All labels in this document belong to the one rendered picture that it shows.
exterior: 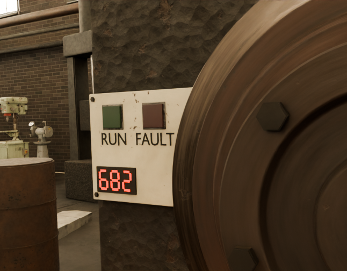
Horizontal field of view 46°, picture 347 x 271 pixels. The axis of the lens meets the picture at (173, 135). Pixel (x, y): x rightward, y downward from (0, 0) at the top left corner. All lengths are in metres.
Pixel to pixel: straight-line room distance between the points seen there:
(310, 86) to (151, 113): 0.35
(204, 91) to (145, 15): 0.27
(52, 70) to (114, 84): 8.68
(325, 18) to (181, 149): 0.20
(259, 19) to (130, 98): 0.30
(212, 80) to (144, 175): 0.26
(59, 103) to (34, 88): 0.82
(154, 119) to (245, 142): 0.31
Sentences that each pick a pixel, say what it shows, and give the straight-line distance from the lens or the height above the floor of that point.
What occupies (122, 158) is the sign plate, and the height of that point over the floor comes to 1.13.
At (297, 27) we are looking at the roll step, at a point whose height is 1.28.
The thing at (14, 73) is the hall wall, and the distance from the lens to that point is 10.29.
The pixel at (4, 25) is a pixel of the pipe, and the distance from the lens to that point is 9.49.
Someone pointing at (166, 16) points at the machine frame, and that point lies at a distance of 0.67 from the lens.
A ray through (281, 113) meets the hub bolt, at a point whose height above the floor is 1.20.
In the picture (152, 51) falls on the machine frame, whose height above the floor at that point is 1.30.
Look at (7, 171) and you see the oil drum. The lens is 3.09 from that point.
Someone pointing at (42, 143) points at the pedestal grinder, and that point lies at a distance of 9.01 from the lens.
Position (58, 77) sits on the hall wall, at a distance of 9.26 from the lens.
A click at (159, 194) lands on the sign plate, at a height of 1.08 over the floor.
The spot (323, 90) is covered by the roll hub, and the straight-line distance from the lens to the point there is 0.33.
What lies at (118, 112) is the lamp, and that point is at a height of 1.21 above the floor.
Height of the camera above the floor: 1.20
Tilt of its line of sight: 3 degrees down
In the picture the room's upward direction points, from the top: 2 degrees counter-clockwise
